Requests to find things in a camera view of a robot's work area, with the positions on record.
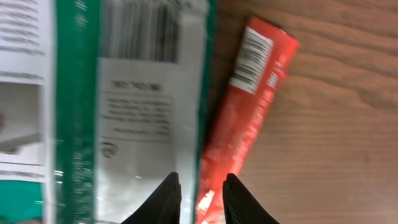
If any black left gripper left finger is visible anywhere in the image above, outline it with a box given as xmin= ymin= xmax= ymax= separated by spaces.
xmin=121 ymin=172 xmax=182 ymax=224

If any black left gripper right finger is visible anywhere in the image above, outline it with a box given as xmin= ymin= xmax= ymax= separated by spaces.
xmin=223 ymin=173 xmax=279 ymax=224

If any green white 3M glove package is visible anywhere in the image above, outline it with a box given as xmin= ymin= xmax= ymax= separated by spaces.
xmin=1 ymin=0 xmax=216 ymax=223

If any red narrow packet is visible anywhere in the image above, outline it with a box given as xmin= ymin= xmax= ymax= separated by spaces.
xmin=195 ymin=16 xmax=299 ymax=223

